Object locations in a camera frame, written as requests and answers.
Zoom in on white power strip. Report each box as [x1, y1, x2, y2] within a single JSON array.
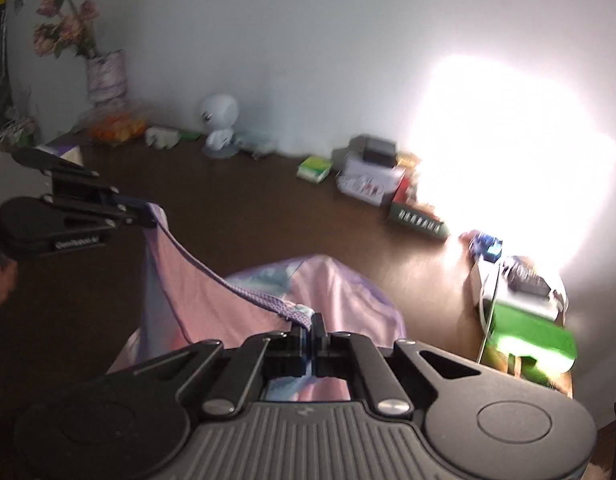
[[145, 126, 181, 150]]

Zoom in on white flat box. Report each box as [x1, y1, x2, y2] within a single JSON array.
[[470, 257, 569, 322]]

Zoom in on small white green ornament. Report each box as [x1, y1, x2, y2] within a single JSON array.
[[0, 116, 39, 153]]

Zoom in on green tissue pack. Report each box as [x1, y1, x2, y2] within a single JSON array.
[[296, 156, 334, 184]]

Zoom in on blue plastic object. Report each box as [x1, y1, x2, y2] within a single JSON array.
[[468, 230, 504, 264]]

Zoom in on green box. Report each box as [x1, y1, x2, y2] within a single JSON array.
[[488, 302, 578, 377]]

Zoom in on black small device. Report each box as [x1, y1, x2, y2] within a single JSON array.
[[505, 260, 552, 296]]

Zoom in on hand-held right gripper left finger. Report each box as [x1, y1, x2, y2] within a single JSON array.
[[108, 316, 309, 417]]

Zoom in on thin cable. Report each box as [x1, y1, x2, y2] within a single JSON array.
[[475, 260, 504, 366]]

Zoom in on dried pink flowers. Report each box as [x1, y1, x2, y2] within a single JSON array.
[[32, 0, 101, 59]]

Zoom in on purple white tissue pack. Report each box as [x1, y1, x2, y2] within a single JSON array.
[[38, 142, 84, 166]]

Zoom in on patterned flower vase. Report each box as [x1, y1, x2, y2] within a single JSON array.
[[85, 49, 127, 108]]

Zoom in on clear container of orange fruit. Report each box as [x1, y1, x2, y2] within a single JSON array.
[[85, 105, 149, 147]]

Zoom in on black small box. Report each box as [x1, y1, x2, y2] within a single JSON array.
[[363, 139, 399, 166]]

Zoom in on red-sided digital desk clock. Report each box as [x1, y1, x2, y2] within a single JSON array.
[[387, 176, 449, 242]]

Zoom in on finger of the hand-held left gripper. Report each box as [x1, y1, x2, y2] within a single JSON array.
[[42, 200, 158, 231], [10, 147, 151, 211]]

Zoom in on white round-head figure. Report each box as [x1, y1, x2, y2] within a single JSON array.
[[197, 92, 243, 161]]

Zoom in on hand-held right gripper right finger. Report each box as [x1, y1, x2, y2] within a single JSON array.
[[312, 312, 483, 417]]

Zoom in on white printed tin box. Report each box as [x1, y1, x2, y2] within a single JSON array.
[[335, 152, 407, 206]]

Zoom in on pink blue purple tank top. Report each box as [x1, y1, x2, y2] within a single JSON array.
[[106, 201, 407, 403]]

